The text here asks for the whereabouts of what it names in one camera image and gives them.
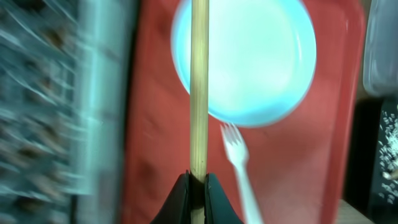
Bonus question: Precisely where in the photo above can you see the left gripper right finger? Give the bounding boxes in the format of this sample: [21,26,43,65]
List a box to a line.
[205,173,243,224]

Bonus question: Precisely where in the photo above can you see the black tray bin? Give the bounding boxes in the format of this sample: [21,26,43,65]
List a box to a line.
[343,98,397,223]

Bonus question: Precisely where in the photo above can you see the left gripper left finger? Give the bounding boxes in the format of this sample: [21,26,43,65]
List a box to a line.
[150,171,191,224]

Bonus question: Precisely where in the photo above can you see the red plastic tray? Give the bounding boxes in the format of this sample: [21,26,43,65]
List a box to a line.
[121,0,365,223]

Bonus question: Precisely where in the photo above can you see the white plastic fork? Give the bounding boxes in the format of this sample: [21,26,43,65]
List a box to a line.
[221,123,264,224]

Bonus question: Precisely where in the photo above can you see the large light blue plate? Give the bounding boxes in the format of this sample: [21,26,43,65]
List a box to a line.
[170,0,318,128]

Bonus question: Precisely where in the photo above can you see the grey dishwasher rack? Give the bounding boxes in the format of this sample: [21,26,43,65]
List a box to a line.
[1,0,139,224]

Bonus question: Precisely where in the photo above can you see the rice and food scraps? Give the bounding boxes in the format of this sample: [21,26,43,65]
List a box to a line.
[376,106,397,205]

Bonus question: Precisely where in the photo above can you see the clear plastic bin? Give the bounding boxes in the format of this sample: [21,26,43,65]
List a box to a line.
[363,0,397,97]

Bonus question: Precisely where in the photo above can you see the wooden chopstick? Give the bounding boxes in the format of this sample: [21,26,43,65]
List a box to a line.
[190,0,209,224]

